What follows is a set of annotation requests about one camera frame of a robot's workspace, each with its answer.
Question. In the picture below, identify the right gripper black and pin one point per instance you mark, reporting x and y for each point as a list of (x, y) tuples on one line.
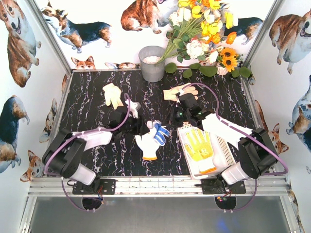
[(178, 107)]

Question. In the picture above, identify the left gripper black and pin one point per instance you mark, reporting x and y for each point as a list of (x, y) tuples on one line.
[(140, 126)]

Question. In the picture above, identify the blue dotted glove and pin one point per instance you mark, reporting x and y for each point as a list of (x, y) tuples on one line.
[(147, 142), (158, 132)]

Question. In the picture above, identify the yellow dotted white glove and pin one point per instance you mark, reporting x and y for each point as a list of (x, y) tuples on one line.
[(199, 148)]

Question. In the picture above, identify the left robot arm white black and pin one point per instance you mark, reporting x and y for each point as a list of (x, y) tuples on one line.
[(63, 156)]

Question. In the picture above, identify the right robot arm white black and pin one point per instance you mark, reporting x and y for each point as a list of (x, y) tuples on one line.
[(253, 150)]

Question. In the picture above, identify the white perforated storage basket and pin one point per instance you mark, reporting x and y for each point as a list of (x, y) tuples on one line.
[(222, 159)]

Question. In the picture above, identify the cream glove back right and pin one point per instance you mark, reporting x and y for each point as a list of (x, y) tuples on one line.
[(171, 93)]

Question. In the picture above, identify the cream glove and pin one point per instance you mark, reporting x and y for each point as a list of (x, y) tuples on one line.
[(112, 95), (171, 93)]

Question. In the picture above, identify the cream glove back left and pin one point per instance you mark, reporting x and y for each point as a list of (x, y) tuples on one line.
[(112, 95)]

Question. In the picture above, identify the sunflower pot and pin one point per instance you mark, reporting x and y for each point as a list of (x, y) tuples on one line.
[(228, 60)]

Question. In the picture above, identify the grey metal bucket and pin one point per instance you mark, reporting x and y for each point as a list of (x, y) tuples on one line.
[(152, 66)]

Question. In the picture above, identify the artificial flower bouquet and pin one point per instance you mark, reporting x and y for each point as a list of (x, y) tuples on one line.
[(196, 29)]

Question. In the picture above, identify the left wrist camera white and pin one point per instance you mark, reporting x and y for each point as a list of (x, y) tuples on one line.
[(133, 107)]

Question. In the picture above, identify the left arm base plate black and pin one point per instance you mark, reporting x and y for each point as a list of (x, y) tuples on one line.
[(104, 186)]

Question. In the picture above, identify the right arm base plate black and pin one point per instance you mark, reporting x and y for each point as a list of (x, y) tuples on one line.
[(215, 186)]

